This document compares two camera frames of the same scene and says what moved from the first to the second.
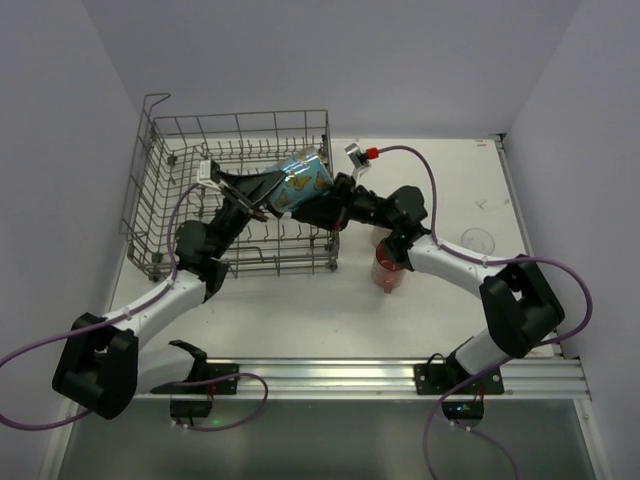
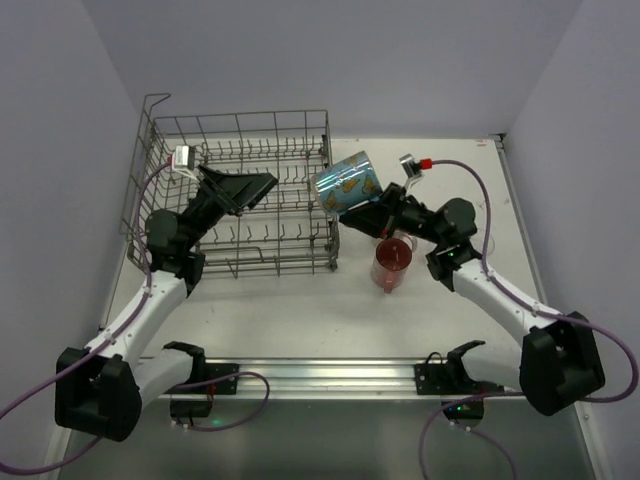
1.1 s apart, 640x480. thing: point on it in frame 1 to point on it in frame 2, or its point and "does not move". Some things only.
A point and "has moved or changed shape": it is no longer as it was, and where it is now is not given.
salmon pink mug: [385, 272] does not move
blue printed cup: [307, 177] has moved or changed shape
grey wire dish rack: [163, 190] does not move
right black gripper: [341, 195] to [392, 209]
